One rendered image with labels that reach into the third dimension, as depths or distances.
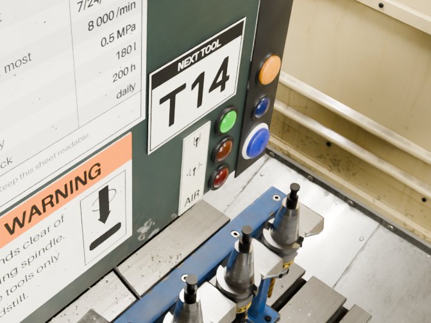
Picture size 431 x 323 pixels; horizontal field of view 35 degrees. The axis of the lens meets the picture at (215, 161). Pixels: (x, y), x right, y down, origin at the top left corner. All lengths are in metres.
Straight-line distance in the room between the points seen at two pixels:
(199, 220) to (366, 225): 0.40
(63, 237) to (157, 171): 0.09
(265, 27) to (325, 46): 0.94
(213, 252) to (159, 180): 0.50
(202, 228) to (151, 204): 0.94
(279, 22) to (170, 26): 0.14
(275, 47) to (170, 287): 0.49
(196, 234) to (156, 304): 0.52
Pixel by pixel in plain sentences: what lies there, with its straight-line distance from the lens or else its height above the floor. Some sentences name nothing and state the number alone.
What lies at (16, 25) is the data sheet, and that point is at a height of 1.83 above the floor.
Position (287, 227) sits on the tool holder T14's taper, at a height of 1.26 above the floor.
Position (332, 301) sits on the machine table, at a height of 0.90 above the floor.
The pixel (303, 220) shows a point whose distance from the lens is 1.08.
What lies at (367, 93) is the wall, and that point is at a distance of 1.45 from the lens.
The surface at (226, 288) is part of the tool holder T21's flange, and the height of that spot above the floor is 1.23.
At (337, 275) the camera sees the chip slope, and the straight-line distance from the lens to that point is 1.58.
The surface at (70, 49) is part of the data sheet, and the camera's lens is 0.37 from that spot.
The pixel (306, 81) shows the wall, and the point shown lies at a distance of 1.53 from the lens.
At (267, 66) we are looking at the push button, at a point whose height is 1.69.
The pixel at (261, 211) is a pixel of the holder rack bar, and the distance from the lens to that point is 1.06.
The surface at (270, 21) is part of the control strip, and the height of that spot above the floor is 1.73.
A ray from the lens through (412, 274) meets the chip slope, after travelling 1.58.
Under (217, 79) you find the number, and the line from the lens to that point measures 0.50.
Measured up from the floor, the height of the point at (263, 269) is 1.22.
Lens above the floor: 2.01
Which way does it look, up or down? 44 degrees down
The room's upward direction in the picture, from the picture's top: 7 degrees clockwise
